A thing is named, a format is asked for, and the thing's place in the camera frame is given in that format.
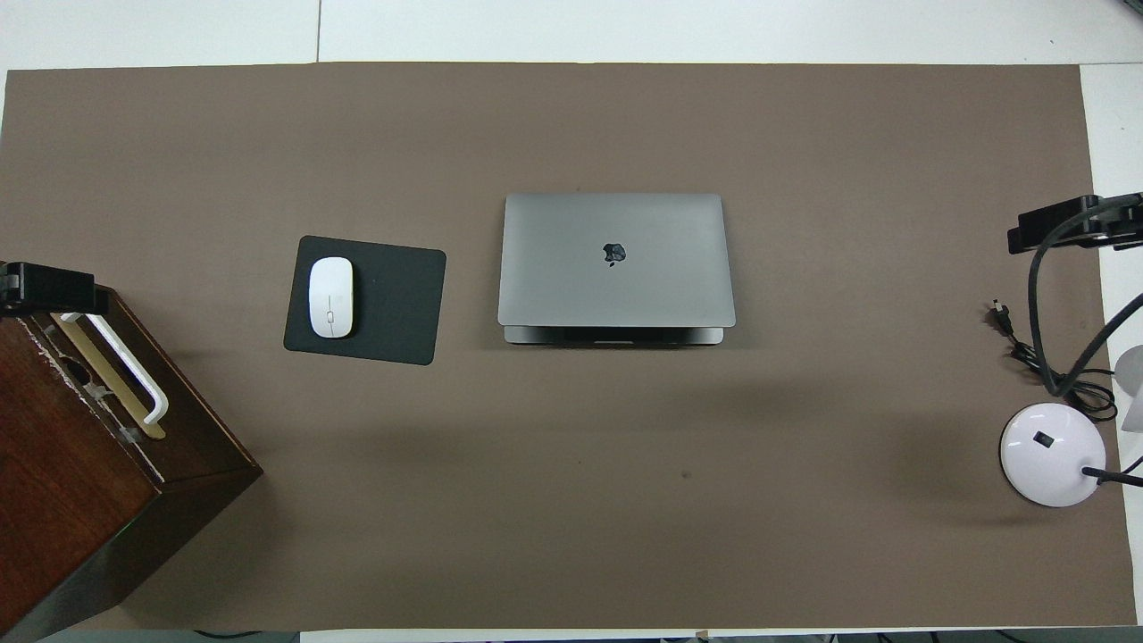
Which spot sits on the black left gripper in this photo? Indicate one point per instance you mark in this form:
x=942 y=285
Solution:
x=25 y=288

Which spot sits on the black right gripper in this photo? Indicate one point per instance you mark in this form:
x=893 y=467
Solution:
x=1121 y=223

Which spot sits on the grey laptop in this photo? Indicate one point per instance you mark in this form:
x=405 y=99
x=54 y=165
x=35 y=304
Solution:
x=661 y=286

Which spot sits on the dark brown wooden box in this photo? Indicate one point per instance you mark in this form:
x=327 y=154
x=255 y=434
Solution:
x=54 y=446

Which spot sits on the white desk lamp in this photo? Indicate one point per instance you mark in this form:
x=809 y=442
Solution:
x=1045 y=464

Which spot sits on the white computer mouse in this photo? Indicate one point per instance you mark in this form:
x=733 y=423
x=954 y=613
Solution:
x=330 y=295

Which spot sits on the black mouse pad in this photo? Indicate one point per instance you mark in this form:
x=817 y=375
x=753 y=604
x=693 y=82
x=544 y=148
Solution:
x=402 y=304

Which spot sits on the brown paper table mat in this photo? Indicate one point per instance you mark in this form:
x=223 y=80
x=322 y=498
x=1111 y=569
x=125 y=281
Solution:
x=625 y=491

